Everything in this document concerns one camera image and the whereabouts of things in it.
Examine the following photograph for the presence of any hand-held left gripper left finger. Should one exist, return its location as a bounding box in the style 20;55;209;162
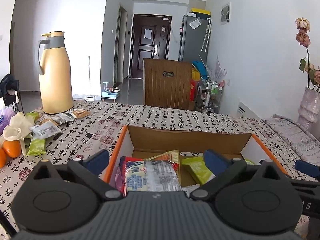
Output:
30;149;123;201

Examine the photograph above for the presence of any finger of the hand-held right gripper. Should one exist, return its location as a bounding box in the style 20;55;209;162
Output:
285;175;320;192
294;159;320;181

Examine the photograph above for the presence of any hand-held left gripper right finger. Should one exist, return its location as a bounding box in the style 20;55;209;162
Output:
186;149;286;201

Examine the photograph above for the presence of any green snack packet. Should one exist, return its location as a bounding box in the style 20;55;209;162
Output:
181;156;216;186

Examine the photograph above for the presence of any red cardboard box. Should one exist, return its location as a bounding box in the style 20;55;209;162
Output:
102;124;288;193

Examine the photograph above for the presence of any orange gold snack packet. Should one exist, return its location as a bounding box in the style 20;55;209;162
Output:
144;149;181;179

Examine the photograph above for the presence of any blue white noodle bag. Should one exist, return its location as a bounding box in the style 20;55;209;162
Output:
116;156;183;197

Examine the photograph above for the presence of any grey folded blanket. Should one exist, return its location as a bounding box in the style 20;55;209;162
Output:
264;113;320;161

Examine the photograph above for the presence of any tan cookie packet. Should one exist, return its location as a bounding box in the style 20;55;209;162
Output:
67;108;91;119

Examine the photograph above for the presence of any small green packet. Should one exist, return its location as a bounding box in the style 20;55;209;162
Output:
26;137;47;157
24;111;40;122

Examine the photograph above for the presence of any beige small packet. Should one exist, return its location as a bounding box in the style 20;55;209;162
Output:
36;118;59;128

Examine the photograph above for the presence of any pink textured vase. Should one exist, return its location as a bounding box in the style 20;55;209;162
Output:
297;86;320;123

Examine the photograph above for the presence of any pet water fountain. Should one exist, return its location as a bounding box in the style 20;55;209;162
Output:
101;81;121;102

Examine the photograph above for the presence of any red gift box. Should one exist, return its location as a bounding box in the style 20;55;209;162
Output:
189;79;201;102

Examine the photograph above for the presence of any cream plastic bag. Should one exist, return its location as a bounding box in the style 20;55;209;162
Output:
2;111;36;156

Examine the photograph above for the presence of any yellow thermos jug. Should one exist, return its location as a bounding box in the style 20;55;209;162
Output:
37;31;74;116

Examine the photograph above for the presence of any yellow blue bag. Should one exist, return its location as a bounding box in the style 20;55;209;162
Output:
191;60;208;81

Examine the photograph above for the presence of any dried lavender bunch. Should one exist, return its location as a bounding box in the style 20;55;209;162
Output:
207;54;228;81

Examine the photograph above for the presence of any purple tissue pack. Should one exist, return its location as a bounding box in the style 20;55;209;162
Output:
0;107;17;137

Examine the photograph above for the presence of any black bag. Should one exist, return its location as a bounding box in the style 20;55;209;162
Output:
0;73;24;113

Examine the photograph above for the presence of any grey refrigerator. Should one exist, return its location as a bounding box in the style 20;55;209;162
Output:
177;14;213;62

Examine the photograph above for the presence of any dark brown door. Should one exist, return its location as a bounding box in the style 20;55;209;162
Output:
129;13;173;79

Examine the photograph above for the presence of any white folded umbrella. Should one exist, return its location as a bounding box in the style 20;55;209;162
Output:
200;17;212;52

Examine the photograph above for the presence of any dried roses bouquet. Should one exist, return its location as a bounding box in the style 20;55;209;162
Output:
294;17;320;91

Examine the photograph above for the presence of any yellow box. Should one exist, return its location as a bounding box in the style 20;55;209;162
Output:
189;7;211;16

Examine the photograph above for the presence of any wire storage rack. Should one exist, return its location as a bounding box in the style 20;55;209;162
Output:
197;79;225;113

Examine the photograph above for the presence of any white wall panel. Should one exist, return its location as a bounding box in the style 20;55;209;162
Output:
220;1;232;26

